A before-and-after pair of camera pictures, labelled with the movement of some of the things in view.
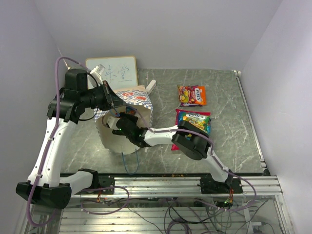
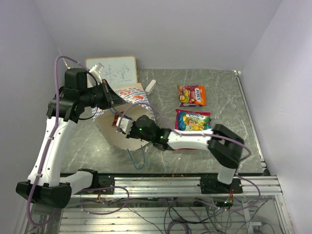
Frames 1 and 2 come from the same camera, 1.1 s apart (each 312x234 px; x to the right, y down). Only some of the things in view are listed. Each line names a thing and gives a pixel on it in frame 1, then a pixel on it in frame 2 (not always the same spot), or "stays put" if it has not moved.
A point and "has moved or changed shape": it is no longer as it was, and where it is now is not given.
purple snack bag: [190, 105] stays put
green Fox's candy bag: [202, 120] stays put
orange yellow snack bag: [196, 94] stays put
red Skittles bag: [130, 110] has moved or changed shape
